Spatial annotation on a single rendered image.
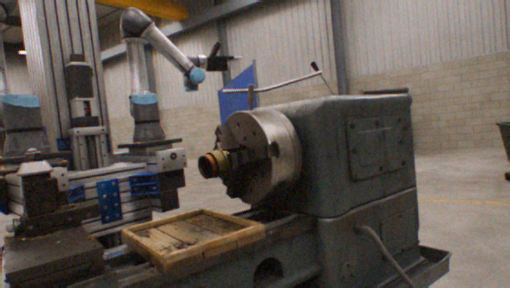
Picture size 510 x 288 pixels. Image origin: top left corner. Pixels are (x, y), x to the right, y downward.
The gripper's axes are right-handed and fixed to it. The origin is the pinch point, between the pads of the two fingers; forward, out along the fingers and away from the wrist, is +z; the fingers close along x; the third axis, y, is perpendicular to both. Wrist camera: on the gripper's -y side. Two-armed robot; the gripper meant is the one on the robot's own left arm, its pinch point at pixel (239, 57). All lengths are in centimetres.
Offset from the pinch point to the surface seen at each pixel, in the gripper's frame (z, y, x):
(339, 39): 643, -110, -718
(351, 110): 1, 25, 94
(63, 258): -86, 46, 115
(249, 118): -33, 26, 87
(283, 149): -27, 35, 97
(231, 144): -38, 34, 81
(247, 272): -44, 67, 105
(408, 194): 31, 61, 93
